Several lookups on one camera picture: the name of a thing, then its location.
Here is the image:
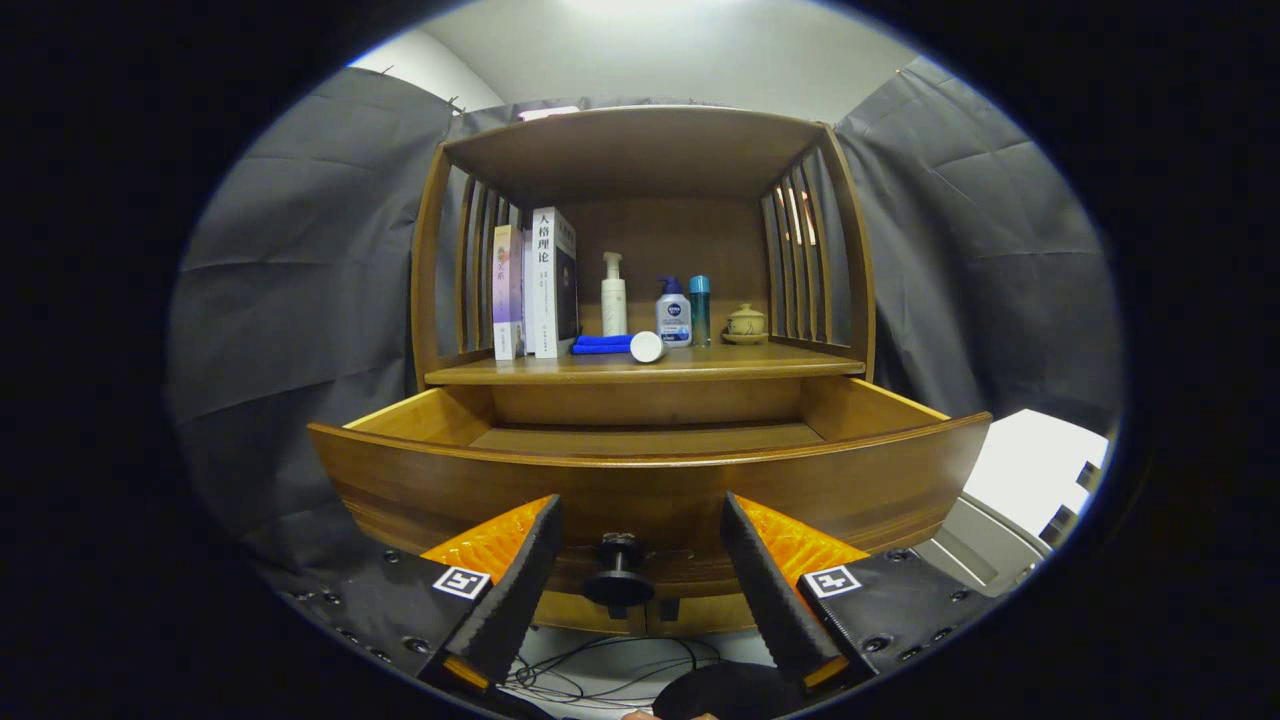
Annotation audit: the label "loose black cables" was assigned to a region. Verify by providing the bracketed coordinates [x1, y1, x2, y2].
[500, 635, 726, 713]

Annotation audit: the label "thick white book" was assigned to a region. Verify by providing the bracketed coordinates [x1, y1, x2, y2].
[532, 206, 580, 360]

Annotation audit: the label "brown wooden drawer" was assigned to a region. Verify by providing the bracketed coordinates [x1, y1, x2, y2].
[307, 375, 993, 601]

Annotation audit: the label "purple book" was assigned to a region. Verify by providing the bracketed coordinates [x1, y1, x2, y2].
[492, 224, 526, 362]

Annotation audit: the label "black drawer knob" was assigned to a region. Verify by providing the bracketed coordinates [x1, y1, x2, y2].
[583, 533, 656, 621]

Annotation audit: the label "brown wooden countertop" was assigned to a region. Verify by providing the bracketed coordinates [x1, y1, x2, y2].
[424, 340, 867, 387]

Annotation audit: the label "white bottle with blue cap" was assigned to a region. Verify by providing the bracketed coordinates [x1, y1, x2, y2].
[655, 276, 693, 348]

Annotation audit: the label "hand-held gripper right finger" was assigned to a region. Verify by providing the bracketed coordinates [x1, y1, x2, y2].
[720, 491, 1006, 696]

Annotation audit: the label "thin pale book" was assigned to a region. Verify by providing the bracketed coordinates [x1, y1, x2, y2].
[521, 228, 536, 358]

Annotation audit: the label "grey grooved panel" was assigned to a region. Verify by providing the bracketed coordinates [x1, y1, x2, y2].
[912, 493, 1053, 598]

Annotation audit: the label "black round object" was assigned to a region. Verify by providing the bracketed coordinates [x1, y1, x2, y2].
[650, 660, 806, 720]

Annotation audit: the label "brown wooden cabinet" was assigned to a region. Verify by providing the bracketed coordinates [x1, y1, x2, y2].
[410, 105, 878, 637]

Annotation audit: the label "beige lidded teacup with saucer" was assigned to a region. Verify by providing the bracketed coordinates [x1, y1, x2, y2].
[721, 303, 769, 346]

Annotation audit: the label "wooden cabinet door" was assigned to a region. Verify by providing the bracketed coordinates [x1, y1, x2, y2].
[645, 595, 756, 637]
[533, 590, 646, 635]

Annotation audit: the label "white pump bottle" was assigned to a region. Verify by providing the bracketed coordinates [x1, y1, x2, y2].
[601, 251, 629, 338]

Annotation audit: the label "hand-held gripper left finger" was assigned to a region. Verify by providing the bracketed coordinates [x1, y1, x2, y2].
[270, 494, 566, 696]

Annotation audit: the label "white flat panel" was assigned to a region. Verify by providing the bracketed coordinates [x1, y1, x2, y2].
[963, 408, 1111, 538]

